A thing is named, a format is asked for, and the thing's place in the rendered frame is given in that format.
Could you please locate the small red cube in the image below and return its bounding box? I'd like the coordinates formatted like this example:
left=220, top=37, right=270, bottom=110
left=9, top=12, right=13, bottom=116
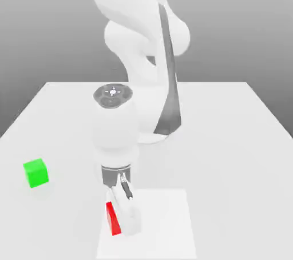
left=105, top=201, right=122, bottom=237

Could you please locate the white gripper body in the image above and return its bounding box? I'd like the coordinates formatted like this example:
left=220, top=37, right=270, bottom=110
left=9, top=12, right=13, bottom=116
left=106, top=186, right=142, bottom=237

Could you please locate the small green cube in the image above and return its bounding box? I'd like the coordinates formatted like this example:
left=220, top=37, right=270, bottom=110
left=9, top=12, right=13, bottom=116
left=22, top=158, right=50, bottom=189

